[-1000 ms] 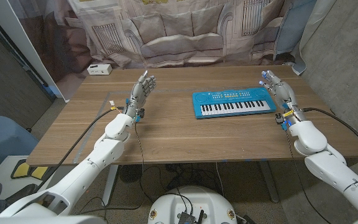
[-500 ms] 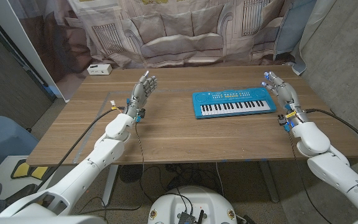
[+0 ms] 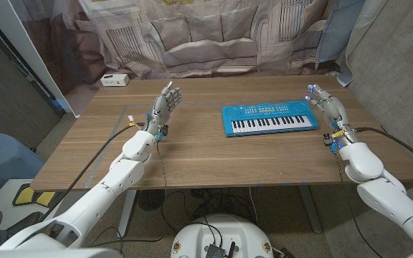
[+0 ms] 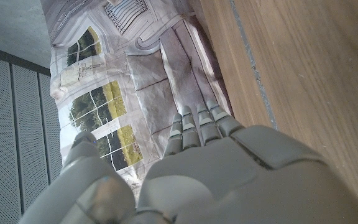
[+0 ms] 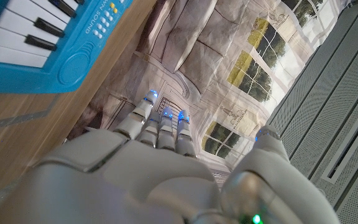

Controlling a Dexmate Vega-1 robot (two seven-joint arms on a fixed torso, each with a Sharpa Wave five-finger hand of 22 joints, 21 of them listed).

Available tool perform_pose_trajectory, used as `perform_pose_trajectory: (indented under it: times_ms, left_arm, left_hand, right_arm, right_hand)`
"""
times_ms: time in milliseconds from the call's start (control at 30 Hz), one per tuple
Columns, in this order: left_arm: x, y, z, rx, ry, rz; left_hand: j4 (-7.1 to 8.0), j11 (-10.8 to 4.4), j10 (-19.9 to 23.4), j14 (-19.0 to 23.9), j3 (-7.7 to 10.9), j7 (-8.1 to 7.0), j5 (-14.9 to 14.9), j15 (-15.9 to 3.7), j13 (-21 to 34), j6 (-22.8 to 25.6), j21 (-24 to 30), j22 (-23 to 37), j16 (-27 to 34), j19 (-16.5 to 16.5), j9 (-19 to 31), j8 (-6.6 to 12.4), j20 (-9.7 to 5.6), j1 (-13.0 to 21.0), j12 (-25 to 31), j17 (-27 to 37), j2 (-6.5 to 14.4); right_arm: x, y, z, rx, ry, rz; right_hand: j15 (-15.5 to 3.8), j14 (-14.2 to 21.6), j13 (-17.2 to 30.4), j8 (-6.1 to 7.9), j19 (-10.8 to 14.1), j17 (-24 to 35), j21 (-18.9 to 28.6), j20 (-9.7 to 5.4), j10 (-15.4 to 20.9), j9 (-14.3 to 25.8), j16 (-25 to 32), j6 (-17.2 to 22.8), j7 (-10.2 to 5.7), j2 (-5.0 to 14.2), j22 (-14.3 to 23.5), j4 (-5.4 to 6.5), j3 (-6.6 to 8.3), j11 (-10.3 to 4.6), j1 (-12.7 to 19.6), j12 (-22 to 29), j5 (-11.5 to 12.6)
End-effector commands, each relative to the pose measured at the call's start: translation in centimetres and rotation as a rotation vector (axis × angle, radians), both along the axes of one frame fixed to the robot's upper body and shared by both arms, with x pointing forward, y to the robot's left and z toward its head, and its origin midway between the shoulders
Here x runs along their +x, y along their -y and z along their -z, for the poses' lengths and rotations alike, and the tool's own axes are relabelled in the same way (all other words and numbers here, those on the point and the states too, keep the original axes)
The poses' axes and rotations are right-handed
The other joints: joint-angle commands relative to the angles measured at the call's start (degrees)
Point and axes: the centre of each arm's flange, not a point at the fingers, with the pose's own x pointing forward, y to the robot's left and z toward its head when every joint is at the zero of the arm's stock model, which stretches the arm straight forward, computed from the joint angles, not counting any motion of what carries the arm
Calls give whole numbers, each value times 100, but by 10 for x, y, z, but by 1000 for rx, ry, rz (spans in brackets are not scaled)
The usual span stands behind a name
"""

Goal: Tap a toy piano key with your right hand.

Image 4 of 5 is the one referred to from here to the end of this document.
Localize printed sofa room backdrop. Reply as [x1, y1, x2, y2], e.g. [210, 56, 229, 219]
[40, 0, 234, 200]

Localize grey perforated wall panel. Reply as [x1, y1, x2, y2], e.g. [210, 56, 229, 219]
[0, 43, 63, 224]

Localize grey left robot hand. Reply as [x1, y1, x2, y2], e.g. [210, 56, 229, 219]
[17, 100, 358, 224]

